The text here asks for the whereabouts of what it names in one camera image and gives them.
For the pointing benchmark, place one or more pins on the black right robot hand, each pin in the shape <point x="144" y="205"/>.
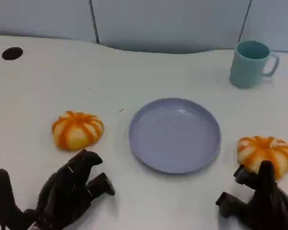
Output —
<point x="266" y="206"/>

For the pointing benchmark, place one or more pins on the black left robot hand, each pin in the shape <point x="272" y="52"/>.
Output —
<point x="60" y="191"/>

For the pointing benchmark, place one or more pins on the orange white toy bread roll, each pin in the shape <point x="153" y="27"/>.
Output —
<point x="264" y="151"/>
<point x="76" y="131"/>

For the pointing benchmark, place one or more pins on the lilac plate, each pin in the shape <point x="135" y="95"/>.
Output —
<point x="175" y="136"/>

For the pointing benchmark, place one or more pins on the pale green mug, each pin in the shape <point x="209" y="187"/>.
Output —
<point x="244" y="69"/>

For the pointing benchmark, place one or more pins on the pale blue desk partition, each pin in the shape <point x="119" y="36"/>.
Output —
<point x="158" y="21"/>

